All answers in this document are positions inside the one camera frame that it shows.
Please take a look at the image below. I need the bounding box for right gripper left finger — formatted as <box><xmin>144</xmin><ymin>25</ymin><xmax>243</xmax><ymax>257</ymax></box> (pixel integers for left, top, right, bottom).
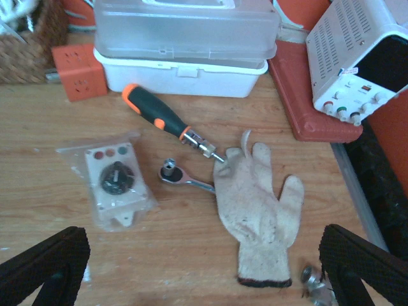
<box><xmin>1</xmin><ymin>226</ymin><xmax>91</xmax><ymax>305</ymax></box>

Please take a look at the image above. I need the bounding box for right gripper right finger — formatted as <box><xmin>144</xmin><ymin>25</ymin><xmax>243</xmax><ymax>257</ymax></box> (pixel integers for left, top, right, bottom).
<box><xmin>319</xmin><ymin>224</ymin><xmax>407</xmax><ymax>305</ymax></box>

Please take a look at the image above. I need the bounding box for white knit work glove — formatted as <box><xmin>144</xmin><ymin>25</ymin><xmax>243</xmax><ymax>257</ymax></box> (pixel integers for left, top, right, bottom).
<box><xmin>213</xmin><ymin>130</ymin><xmax>305</xmax><ymax>288</ymax></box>

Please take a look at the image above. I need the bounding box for bagged white switch box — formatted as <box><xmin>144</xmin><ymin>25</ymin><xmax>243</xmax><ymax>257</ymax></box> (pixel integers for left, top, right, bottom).
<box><xmin>56</xmin><ymin>131</ymin><xmax>158</xmax><ymax>232</ymax></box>

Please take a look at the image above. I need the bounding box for metal tee pipe fitting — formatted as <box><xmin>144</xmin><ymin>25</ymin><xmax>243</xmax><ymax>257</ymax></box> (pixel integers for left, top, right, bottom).
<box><xmin>300</xmin><ymin>265</ymin><xmax>338</xmax><ymax>306</ymax></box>

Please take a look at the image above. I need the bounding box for silver ratchet wrench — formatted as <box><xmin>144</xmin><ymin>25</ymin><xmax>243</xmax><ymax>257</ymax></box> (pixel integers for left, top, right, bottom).
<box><xmin>158</xmin><ymin>158</ymin><xmax>215</xmax><ymax>194</ymax></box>

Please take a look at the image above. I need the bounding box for orange black screwdriver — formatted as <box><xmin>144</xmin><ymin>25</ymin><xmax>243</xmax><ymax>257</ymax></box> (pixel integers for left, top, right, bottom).
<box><xmin>122</xmin><ymin>84</ymin><xmax>226</xmax><ymax>163</ymax></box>

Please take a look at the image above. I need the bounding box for red power cube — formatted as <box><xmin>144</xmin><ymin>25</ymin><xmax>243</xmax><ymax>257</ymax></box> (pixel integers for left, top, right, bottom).
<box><xmin>52</xmin><ymin>43</ymin><xmax>108</xmax><ymax>102</ymax></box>

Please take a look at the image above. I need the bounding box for red tool case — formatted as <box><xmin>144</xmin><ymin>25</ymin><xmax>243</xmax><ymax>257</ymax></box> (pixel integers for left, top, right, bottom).
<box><xmin>268</xmin><ymin>40</ymin><xmax>363</xmax><ymax>143</ymax></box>

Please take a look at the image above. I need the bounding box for white power supply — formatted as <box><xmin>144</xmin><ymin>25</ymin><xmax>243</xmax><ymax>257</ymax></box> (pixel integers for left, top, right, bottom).
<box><xmin>306</xmin><ymin>0</ymin><xmax>407</xmax><ymax>126</ymax></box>

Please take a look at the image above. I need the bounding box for wicker basket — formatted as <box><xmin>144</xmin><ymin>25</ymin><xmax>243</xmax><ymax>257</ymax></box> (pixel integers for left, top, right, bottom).
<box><xmin>1</xmin><ymin>1</ymin><xmax>68</xmax><ymax>85</ymax></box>

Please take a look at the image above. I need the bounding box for white plastic toolbox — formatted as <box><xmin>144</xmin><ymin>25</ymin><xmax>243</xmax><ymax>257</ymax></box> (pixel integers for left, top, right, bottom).
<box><xmin>94</xmin><ymin>1</ymin><xmax>281</xmax><ymax>98</ymax></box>

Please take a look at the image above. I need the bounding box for black cable chain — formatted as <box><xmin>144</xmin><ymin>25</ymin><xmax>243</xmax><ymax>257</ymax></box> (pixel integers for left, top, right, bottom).
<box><xmin>346</xmin><ymin>119</ymin><xmax>408</xmax><ymax>259</ymax></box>

